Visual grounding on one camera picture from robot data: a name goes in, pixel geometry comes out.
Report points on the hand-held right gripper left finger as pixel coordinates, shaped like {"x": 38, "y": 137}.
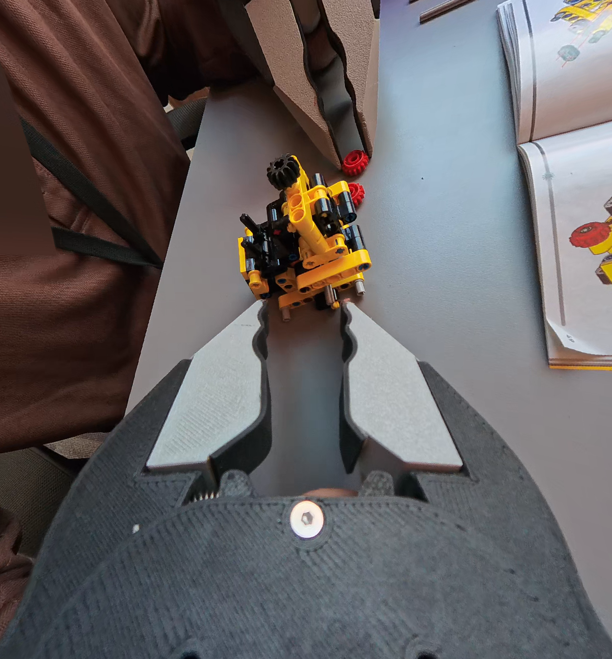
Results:
{"x": 208, "y": 401}

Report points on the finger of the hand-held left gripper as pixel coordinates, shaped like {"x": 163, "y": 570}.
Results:
{"x": 360, "y": 51}
{"x": 290, "y": 77}

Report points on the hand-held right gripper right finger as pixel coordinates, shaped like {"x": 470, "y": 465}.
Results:
{"x": 398, "y": 406}

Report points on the red lego gear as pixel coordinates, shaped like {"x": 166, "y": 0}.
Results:
{"x": 356, "y": 193}
{"x": 355, "y": 162}

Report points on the yellow and black lego model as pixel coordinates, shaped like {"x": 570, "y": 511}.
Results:
{"x": 306, "y": 247}

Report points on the person's left forearm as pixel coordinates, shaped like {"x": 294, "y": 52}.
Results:
{"x": 192, "y": 46}

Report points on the dark lego axle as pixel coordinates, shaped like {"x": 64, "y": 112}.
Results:
{"x": 442, "y": 10}

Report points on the lego instruction booklet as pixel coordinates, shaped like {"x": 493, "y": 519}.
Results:
{"x": 568, "y": 206}

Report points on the person in brown shirt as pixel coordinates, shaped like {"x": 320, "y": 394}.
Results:
{"x": 79, "y": 334}

